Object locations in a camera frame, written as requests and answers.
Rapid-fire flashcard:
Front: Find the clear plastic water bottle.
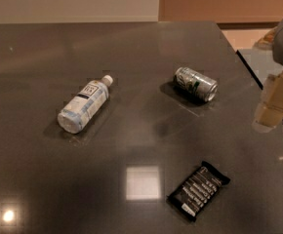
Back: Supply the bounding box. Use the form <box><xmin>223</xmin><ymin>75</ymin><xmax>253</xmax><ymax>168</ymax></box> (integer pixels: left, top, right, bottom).
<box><xmin>58</xmin><ymin>75</ymin><xmax>113</xmax><ymax>134</ymax></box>

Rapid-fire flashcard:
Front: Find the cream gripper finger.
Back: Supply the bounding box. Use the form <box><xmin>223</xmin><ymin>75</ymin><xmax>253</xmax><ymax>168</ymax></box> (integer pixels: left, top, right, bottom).
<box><xmin>252</xmin><ymin>71</ymin><xmax>283</xmax><ymax>133</ymax></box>

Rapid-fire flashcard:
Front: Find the black snack bar wrapper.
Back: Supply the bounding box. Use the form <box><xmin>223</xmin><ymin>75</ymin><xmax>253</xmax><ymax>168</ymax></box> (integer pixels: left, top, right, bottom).
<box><xmin>167</xmin><ymin>161</ymin><xmax>230</xmax><ymax>221</ymax></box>

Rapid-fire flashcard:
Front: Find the silver green 7up can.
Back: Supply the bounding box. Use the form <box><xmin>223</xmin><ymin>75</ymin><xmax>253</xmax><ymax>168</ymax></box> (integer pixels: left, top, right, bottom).
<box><xmin>174</xmin><ymin>67</ymin><xmax>218</xmax><ymax>102</ymax></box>

